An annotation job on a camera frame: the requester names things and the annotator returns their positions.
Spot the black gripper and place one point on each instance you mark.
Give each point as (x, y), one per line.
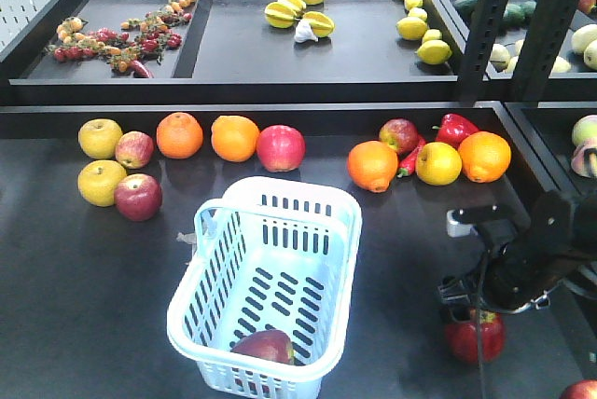
(517, 269)

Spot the dark red apple back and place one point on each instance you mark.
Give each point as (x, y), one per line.
(478, 333)

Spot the dark red apple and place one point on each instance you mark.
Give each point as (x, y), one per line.
(478, 333)
(271, 345)

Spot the red yellow apple front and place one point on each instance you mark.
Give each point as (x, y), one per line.
(583, 389)

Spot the light blue plastic basket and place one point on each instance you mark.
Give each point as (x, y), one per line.
(270, 254)

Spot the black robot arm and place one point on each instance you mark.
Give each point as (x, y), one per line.
(578, 213)

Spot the white tag on basket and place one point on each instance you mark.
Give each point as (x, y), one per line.
(189, 239)

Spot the orange with navel right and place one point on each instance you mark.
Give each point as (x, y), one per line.
(485, 156)

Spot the orange with navel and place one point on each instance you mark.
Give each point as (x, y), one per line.
(485, 156)
(372, 165)

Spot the peach front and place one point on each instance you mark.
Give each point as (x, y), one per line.
(583, 161)

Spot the peach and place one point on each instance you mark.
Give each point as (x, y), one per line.
(583, 161)
(584, 129)

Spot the yellow round fruit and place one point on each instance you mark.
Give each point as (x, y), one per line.
(438, 164)

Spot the small red chili pepper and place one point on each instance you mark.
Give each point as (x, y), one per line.
(407, 165)

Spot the red bell pepper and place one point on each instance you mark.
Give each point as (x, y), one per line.
(453, 129)

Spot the peach back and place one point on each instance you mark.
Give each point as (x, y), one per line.
(584, 129)

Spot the orange with navel left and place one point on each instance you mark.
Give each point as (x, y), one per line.
(372, 165)

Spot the red green apple back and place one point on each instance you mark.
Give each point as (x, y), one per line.
(399, 134)

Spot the pale yellow pear right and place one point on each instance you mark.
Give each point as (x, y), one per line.
(583, 43)

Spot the pink red apple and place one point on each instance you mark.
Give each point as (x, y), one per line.
(280, 148)

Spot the row of yellow lemons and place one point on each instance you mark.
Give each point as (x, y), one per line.
(414, 27)

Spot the plain orange fruit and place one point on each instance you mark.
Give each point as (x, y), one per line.
(234, 138)
(179, 136)

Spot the yellow starfruit right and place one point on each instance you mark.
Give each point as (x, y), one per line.
(321, 25)

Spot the white garlic bulb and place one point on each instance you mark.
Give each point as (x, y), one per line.
(304, 33)

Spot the yellow starfruit left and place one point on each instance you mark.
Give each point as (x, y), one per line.
(279, 15)

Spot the red apple beside yellow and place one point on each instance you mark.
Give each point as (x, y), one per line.
(138, 197)

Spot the small pink striped apple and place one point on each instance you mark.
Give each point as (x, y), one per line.
(134, 150)

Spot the yellow green apple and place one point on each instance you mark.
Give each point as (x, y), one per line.
(98, 180)
(99, 137)

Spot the cherry tomato vine pile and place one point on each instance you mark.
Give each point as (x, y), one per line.
(127, 49)

